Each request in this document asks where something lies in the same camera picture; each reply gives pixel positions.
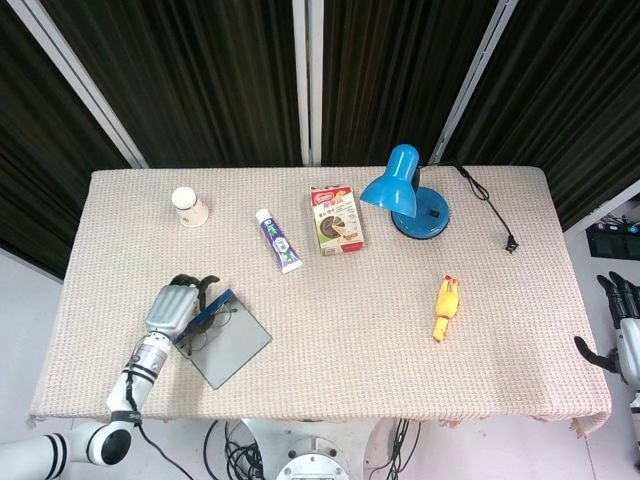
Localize black floor cable bundle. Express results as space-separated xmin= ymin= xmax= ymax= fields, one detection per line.
xmin=202 ymin=419 xmax=266 ymax=480
xmin=362 ymin=417 xmax=424 ymax=480

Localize white partition post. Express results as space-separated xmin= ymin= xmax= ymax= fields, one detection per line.
xmin=7 ymin=0 xmax=149 ymax=170
xmin=428 ymin=0 xmax=519 ymax=166
xmin=292 ymin=0 xmax=323 ymax=167

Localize purple white toothpaste tube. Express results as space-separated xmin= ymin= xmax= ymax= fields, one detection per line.
xmin=255 ymin=208 xmax=304 ymax=275

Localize yellow rubber chicken toy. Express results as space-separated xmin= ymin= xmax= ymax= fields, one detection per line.
xmin=431 ymin=274 xmax=462 ymax=344

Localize blue glasses case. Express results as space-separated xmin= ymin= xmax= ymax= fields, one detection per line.
xmin=172 ymin=288 xmax=274 ymax=391

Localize black electronic device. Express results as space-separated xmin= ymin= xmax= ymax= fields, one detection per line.
xmin=585 ymin=222 xmax=640 ymax=261

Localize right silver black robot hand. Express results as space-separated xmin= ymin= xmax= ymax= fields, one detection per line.
xmin=573 ymin=271 xmax=640 ymax=386

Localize black pleated curtain panel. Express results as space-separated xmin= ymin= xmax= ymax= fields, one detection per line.
xmin=0 ymin=0 xmax=132 ymax=281
xmin=319 ymin=0 xmax=497 ymax=167
xmin=39 ymin=0 xmax=306 ymax=170
xmin=439 ymin=0 xmax=640 ymax=232

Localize white paper cup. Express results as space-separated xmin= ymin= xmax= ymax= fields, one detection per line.
xmin=171 ymin=186 xmax=210 ymax=229

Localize beige textured tablecloth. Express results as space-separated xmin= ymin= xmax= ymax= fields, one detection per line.
xmin=28 ymin=166 xmax=613 ymax=441

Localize thin black round glasses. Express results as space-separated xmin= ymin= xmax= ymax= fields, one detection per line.
xmin=177 ymin=307 xmax=240 ymax=357

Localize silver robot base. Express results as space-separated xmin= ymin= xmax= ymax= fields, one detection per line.
xmin=239 ymin=417 xmax=396 ymax=480

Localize blue desk lamp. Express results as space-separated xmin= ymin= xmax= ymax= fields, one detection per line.
xmin=359 ymin=143 xmax=451 ymax=242

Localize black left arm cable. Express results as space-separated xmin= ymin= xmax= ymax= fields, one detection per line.
xmin=122 ymin=349 xmax=195 ymax=480

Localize red green snack box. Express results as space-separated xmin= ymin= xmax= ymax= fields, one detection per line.
xmin=309 ymin=184 xmax=366 ymax=257

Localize white metal beam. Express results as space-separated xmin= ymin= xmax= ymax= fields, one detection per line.
xmin=562 ymin=178 xmax=640 ymax=236

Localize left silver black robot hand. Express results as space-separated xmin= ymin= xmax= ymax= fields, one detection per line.
xmin=143 ymin=273 xmax=221 ymax=346

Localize black lamp power cable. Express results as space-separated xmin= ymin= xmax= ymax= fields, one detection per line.
xmin=419 ymin=159 xmax=521 ymax=255

